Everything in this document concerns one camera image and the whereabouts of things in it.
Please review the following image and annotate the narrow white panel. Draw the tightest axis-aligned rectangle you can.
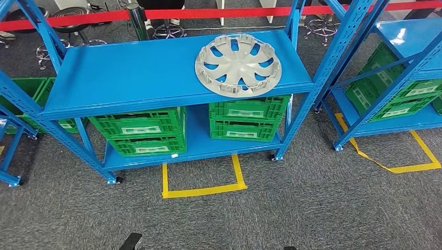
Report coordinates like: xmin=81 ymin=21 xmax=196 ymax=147
xmin=215 ymin=0 xmax=226 ymax=27

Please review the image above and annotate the blue metal shelf rack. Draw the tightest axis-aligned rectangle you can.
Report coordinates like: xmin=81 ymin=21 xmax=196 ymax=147
xmin=0 ymin=0 xmax=375 ymax=186
xmin=312 ymin=0 xmax=442 ymax=153
xmin=0 ymin=103 xmax=39 ymax=188

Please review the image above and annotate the chrome base stool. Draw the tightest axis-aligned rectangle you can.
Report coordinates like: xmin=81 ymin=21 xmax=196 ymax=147
xmin=35 ymin=39 xmax=71 ymax=71
xmin=0 ymin=7 xmax=49 ymax=49
xmin=304 ymin=19 xmax=341 ymax=47

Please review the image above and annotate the silver wheel hubcap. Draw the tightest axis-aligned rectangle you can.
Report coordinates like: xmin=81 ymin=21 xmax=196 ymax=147
xmin=194 ymin=33 xmax=283 ymax=98

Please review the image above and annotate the red barrier belt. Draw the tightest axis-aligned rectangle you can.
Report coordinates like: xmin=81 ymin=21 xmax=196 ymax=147
xmin=145 ymin=0 xmax=442 ymax=20
xmin=0 ymin=9 xmax=130 ymax=32

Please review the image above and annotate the black stanchion post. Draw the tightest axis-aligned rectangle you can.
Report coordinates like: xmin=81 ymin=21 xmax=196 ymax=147
xmin=126 ymin=3 xmax=150 ymax=41

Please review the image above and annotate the wide white panel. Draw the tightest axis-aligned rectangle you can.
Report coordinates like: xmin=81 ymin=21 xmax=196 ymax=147
xmin=259 ymin=0 xmax=278 ymax=24

